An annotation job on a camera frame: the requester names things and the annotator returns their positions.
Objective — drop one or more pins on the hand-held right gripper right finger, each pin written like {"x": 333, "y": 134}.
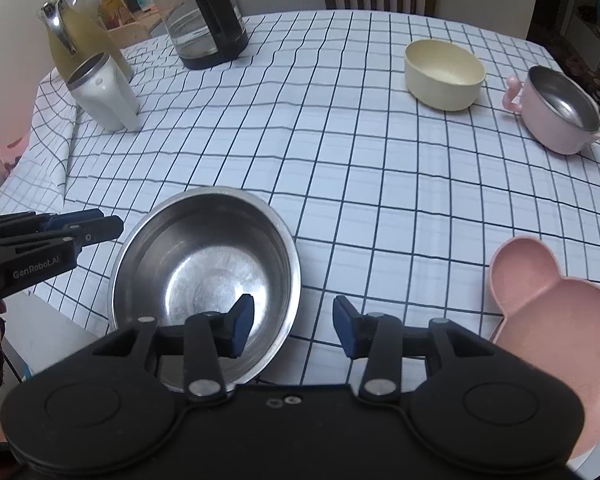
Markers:
{"x": 342, "y": 325}

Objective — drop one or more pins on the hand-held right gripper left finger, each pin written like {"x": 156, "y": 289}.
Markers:
{"x": 242, "y": 322}

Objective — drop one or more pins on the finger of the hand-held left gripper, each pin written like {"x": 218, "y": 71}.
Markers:
{"x": 75, "y": 219}
{"x": 100, "y": 230}

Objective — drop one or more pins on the stainless steel bowl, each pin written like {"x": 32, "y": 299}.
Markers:
{"x": 195, "y": 260}

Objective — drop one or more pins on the pink bear-shaped plate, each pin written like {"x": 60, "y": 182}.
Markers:
{"x": 570, "y": 320}

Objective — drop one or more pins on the cream bowl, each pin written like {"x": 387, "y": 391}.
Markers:
{"x": 440, "y": 90}

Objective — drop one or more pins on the pink bowl with steel lining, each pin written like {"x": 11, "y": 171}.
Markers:
{"x": 545, "y": 125}

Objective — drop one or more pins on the white insulated cup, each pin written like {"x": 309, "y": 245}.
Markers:
{"x": 110, "y": 100}

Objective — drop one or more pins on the checked white tablecloth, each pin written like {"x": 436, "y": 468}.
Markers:
{"x": 330, "y": 160}

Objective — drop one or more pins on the beige thermos jug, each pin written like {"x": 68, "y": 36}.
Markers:
{"x": 90, "y": 40}

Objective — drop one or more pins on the wooden desk organizer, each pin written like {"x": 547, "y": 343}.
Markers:
{"x": 130, "y": 30}

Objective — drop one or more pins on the orange snack jar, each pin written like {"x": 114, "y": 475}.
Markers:
{"x": 115, "y": 10}

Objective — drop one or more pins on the glass electric kettle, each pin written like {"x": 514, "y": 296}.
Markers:
{"x": 215, "y": 10}

